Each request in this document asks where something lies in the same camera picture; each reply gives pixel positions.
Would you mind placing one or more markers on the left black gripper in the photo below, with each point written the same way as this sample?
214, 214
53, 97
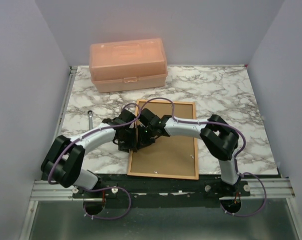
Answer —
132, 144

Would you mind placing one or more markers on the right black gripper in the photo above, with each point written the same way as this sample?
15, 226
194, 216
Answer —
143, 142

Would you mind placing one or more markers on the brown fibreboard backing board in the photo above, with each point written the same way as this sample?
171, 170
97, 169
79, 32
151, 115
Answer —
170, 150

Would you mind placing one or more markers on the orange wooden picture frame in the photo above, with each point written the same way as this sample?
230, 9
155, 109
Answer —
163, 176

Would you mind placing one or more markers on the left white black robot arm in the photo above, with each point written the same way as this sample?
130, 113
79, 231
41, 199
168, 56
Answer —
64, 160

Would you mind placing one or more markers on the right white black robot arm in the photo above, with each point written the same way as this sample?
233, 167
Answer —
220, 138

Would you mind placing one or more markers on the silver combination wrench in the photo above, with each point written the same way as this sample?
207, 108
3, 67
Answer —
90, 119

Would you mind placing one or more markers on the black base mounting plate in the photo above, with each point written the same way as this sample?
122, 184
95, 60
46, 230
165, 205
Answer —
147, 192

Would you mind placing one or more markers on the translucent orange plastic toolbox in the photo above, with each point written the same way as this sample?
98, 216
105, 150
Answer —
128, 65

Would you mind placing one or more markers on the aluminium extrusion rail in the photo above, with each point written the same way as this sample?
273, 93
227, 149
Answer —
271, 188

